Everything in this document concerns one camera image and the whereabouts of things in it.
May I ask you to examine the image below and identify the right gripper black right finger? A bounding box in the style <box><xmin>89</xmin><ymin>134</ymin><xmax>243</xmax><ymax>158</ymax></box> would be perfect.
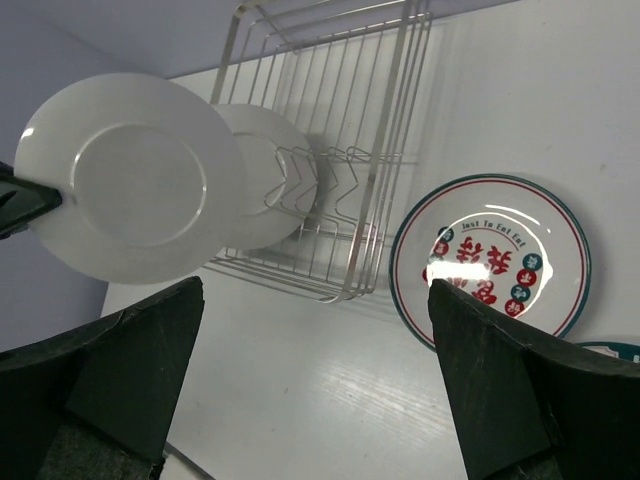
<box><xmin>428</xmin><ymin>280</ymin><xmax>639</xmax><ymax>479</ymax></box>

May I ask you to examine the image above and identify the green red rimmed plate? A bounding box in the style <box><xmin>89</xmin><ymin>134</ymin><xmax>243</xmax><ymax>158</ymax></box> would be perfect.
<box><xmin>214</xmin><ymin>104</ymin><xmax>318</xmax><ymax>250</ymax></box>

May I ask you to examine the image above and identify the red character plate green rim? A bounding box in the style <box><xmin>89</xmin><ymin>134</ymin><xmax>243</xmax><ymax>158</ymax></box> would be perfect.
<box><xmin>388</xmin><ymin>173</ymin><xmax>592</xmax><ymax>349</ymax></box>

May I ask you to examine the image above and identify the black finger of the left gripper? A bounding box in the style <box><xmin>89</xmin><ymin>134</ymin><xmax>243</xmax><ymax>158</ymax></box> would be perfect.
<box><xmin>1</xmin><ymin>162</ymin><xmax>62</xmax><ymax>240</ymax></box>

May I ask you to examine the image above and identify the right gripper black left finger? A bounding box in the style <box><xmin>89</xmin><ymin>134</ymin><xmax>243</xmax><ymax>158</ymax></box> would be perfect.
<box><xmin>1</xmin><ymin>276</ymin><xmax>204</xmax><ymax>479</ymax></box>

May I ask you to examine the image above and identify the silver wire dish rack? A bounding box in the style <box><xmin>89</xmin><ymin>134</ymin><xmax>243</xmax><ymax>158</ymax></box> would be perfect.
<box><xmin>208</xmin><ymin>1</ymin><xmax>433</xmax><ymax>303</ymax></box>

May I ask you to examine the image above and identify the teal lettered rim plate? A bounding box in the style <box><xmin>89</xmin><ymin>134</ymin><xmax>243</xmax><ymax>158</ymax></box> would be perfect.
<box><xmin>14</xmin><ymin>73</ymin><xmax>247</xmax><ymax>284</ymax></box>
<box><xmin>579</xmin><ymin>341</ymin><xmax>640</xmax><ymax>363</ymax></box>

